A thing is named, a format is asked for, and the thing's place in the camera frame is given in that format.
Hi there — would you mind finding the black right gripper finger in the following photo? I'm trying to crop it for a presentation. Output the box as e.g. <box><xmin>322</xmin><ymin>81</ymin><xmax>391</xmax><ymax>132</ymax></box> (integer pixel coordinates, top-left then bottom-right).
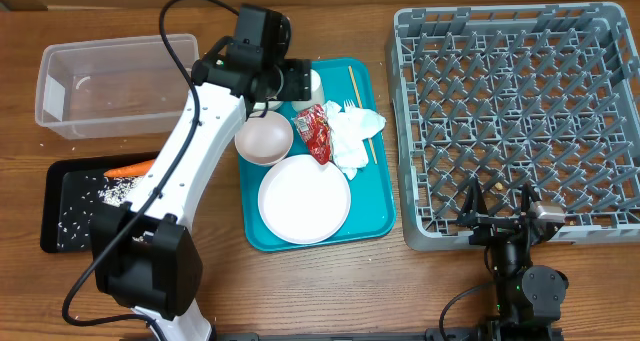
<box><xmin>520</xmin><ymin>183</ymin><xmax>541</xmax><ymax>215</ymax></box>
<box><xmin>459</xmin><ymin>178</ymin><xmax>488</xmax><ymax>221</ymax></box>

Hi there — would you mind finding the red snack wrapper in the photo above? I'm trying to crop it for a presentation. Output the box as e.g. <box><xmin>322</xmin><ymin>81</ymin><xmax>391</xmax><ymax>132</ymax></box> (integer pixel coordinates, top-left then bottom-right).
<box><xmin>294</xmin><ymin>104</ymin><xmax>332</xmax><ymax>165</ymax></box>

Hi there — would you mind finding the pink bowl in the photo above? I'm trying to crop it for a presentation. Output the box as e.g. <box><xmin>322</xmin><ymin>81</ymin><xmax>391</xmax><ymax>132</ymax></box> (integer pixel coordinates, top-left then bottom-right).
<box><xmin>234</xmin><ymin>111</ymin><xmax>294</xmax><ymax>166</ymax></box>

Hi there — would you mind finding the white napkin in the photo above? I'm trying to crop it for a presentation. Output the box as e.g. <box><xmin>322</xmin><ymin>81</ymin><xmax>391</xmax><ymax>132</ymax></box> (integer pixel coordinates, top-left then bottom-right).
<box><xmin>322</xmin><ymin>100</ymin><xmax>386</xmax><ymax>180</ymax></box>

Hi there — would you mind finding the orange carrot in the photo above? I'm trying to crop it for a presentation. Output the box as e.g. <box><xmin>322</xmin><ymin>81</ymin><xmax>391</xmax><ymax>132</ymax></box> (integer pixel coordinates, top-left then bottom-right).
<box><xmin>104</xmin><ymin>159</ymin><xmax>155</xmax><ymax>178</ymax></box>

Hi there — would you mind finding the white rice pile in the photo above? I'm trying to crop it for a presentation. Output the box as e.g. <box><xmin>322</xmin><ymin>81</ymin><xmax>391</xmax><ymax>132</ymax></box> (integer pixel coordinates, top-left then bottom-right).
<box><xmin>57</xmin><ymin>175</ymin><xmax>146</xmax><ymax>242</ymax></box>

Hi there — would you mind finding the white bowl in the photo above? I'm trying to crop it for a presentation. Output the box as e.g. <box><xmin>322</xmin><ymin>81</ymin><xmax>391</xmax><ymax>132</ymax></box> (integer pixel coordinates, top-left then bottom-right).
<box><xmin>253</xmin><ymin>99</ymin><xmax>283</xmax><ymax>112</ymax></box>

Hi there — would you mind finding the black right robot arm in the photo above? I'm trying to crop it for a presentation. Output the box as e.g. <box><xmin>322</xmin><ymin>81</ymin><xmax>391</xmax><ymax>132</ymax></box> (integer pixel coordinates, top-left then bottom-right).
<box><xmin>439</xmin><ymin>179</ymin><xmax>569</xmax><ymax>340</ymax></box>

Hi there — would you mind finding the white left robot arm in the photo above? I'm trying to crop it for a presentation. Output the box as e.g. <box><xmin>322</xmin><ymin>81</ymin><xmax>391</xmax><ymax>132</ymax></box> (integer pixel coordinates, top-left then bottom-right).
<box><xmin>62</xmin><ymin>4</ymin><xmax>311</xmax><ymax>340</ymax></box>

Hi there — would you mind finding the grey dishwasher rack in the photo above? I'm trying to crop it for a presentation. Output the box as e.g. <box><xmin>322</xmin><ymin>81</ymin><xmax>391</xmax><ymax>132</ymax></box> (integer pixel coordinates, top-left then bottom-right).
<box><xmin>386</xmin><ymin>2</ymin><xmax>639</xmax><ymax>251</ymax></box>

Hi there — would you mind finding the black waste tray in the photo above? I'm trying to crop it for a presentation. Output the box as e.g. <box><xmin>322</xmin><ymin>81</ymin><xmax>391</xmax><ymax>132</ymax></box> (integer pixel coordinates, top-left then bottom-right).
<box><xmin>40</xmin><ymin>152</ymin><xmax>157</xmax><ymax>253</ymax></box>

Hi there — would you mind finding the white upside-down cup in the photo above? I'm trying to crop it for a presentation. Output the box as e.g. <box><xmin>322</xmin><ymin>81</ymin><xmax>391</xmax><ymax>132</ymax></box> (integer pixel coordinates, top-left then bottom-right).
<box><xmin>291</xmin><ymin>70</ymin><xmax>326</xmax><ymax>112</ymax></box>

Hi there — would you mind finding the wooden chopstick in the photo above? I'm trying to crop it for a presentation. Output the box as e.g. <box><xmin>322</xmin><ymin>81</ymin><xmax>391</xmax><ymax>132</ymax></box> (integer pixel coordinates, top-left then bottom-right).
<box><xmin>348</xmin><ymin>65</ymin><xmax>378</xmax><ymax>165</ymax></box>

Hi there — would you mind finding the teal plastic tray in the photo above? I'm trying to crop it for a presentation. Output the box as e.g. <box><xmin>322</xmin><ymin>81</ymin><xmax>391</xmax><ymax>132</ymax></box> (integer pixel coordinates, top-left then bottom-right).
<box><xmin>238</xmin><ymin>58</ymin><xmax>396</xmax><ymax>252</ymax></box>

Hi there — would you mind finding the white round plate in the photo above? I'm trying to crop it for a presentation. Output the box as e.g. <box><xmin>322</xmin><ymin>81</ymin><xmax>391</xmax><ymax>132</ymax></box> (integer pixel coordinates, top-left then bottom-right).
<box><xmin>257</xmin><ymin>154</ymin><xmax>351</xmax><ymax>245</ymax></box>

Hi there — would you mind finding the clear plastic bin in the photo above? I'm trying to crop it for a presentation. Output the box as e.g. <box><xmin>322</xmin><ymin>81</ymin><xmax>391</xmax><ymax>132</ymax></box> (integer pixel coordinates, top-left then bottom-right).
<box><xmin>35</xmin><ymin>36</ymin><xmax>188</xmax><ymax>139</ymax></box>

